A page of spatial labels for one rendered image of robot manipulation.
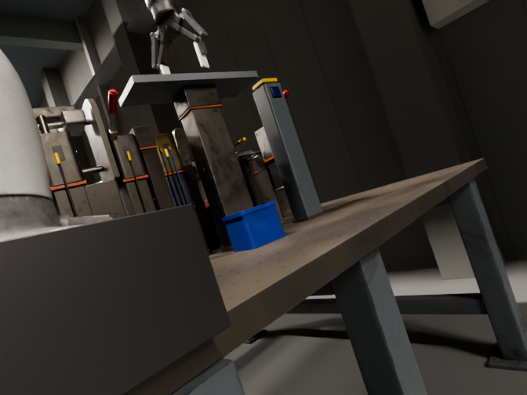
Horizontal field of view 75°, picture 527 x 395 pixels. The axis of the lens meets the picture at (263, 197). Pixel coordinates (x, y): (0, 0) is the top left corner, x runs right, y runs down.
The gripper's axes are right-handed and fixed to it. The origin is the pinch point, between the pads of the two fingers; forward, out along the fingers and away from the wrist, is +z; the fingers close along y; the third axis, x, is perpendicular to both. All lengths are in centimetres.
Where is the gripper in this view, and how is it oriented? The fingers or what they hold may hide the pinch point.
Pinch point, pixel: (186, 74)
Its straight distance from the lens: 104.1
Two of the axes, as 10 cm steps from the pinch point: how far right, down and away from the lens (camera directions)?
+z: 3.2, 9.5, -0.2
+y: -8.3, 2.9, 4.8
